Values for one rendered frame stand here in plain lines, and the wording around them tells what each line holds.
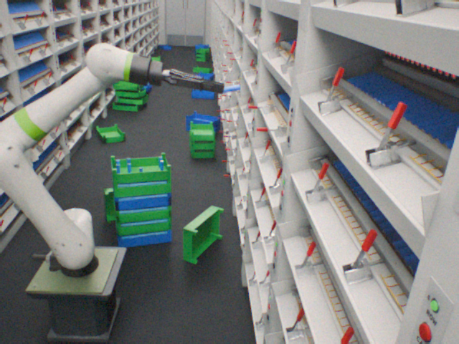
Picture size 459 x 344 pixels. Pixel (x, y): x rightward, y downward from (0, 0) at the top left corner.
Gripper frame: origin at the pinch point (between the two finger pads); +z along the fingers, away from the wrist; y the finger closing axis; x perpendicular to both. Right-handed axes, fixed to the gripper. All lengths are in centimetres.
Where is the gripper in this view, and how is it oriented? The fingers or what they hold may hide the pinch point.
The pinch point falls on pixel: (213, 86)
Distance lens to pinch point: 137.5
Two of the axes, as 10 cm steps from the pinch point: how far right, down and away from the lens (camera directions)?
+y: -0.6, -4.1, 9.1
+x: -2.4, 8.9, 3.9
